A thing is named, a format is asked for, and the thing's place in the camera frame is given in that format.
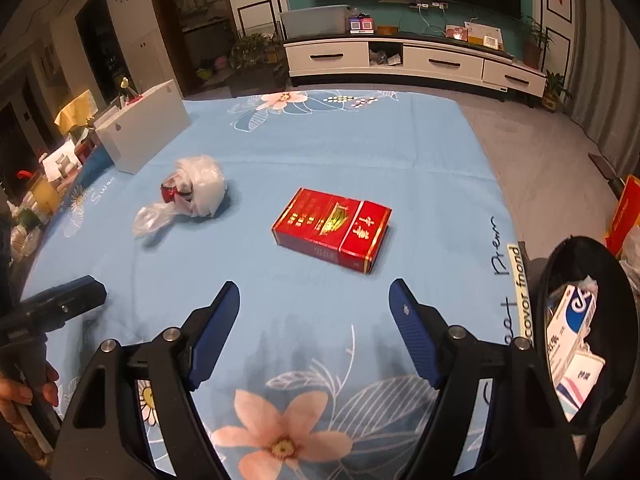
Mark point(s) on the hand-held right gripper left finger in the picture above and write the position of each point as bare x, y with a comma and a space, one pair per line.
215, 335

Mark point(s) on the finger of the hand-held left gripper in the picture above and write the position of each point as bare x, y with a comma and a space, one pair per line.
80, 300

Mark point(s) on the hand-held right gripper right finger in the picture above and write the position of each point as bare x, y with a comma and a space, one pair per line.
415, 340

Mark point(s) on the red cigarette carton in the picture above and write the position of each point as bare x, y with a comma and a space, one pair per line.
320, 220

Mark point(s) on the white blue medicine box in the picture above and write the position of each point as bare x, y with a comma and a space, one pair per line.
570, 330

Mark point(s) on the black trash bin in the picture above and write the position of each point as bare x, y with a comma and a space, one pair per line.
565, 260

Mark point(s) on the white striped box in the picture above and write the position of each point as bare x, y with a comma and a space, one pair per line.
580, 385

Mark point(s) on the white tissue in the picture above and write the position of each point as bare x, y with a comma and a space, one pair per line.
589, 285

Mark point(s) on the person's left hand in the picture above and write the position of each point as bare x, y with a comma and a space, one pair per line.
15, 395

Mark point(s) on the group of bottles and jars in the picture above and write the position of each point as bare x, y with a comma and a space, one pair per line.
45, 185

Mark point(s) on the white plastic bag with can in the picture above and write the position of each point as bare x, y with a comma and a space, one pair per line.
200, 185

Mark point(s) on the white cardboard box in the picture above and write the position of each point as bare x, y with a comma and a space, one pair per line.
145, 130

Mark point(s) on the yellow cloth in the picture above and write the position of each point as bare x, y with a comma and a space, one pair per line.
75, 110

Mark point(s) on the blue floral bedsheet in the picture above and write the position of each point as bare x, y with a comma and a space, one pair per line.
350, 150

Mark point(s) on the red yellow paper bag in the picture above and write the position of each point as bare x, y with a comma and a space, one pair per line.
625, 215

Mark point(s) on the white tv cabinet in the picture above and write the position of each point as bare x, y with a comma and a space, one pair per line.
430, 62

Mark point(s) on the small potted plant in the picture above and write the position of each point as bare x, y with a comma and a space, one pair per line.
555, 92

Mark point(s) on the bushy potted plant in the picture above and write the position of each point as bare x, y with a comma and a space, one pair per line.
255, 52

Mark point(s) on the dark shelf cabinet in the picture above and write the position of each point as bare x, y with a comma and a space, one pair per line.
200, 25

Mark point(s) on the red picture card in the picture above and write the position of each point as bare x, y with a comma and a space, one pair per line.
456, 33

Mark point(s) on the small brown box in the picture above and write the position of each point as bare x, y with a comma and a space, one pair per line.
387, 30

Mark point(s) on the white desk calendar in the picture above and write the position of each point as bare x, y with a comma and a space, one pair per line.
484, 36

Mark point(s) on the tall potted plant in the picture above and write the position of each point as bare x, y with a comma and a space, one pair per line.
535, 42

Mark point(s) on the grey curtain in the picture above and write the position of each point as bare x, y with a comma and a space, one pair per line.
610, 85

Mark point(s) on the translucent storage box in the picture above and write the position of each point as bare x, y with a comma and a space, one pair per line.
315, 22

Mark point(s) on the white power strip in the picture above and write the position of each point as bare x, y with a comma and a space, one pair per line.
427, 5

